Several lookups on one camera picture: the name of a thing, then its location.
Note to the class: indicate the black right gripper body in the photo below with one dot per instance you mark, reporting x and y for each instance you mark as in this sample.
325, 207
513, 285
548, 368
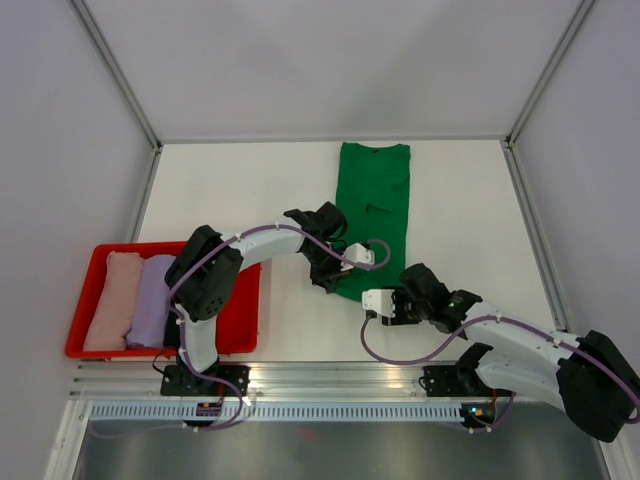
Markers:
407, 311

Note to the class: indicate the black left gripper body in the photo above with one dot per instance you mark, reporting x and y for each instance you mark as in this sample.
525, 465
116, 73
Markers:
324, 265

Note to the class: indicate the green t shirt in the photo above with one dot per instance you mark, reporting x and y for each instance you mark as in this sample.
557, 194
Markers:
373, 192

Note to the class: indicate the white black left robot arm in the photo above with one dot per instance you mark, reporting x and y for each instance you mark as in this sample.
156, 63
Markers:
214, 282

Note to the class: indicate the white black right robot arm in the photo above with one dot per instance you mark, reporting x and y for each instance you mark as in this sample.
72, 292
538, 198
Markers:
586, 377

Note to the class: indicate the red plastic bin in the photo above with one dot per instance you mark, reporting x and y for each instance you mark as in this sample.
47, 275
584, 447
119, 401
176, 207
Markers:
237, 324

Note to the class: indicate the black rolled t shirt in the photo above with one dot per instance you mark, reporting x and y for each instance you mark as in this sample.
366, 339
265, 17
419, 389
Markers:
171, 339

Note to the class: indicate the lavender rolled t shirt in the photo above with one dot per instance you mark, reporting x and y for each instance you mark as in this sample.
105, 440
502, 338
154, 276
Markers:
151, 310

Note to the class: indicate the pink rolled t shirt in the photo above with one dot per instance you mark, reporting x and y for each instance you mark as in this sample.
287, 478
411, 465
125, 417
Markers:
113, 317

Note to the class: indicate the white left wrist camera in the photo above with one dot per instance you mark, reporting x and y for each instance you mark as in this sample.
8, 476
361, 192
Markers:
359, 253

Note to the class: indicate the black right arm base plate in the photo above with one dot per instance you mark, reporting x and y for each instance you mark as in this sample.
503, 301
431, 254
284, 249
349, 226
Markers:
448, 380

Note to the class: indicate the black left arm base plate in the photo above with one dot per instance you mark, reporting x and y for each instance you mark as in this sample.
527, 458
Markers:
178, 381

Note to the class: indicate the aluminium frame post right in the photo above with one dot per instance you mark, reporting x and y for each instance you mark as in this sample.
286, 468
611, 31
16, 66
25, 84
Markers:
562, 47

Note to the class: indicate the aluminium frame post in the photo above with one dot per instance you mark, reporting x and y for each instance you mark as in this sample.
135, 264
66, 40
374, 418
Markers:
101, 45
562, 47

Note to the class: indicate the aluminium mounting rail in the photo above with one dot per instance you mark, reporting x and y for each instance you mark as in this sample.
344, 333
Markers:
268, 381

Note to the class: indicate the white slotted cable duct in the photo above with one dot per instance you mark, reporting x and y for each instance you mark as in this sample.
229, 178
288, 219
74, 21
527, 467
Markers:
277, 411

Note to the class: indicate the aluminium frame post left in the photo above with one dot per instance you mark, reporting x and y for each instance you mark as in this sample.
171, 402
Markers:
101, 45

